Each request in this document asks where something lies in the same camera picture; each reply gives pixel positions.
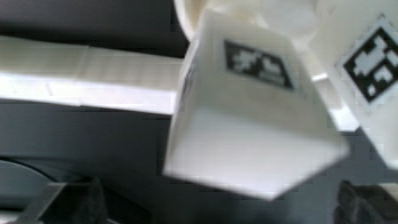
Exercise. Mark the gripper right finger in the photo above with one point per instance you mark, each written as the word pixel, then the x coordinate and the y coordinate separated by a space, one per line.
pixel 367 204

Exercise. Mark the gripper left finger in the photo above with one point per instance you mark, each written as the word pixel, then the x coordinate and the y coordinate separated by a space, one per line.
pixel 70 204

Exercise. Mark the white stool leg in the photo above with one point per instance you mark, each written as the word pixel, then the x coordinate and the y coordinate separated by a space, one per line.
pixel 253 138
pixel 356 47

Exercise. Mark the white round stool seat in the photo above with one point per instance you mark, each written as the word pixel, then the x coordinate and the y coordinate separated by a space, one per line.
pixel 290 17

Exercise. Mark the white obstacle wall frame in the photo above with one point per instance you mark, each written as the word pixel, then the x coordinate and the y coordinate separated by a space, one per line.
pixel 86 76

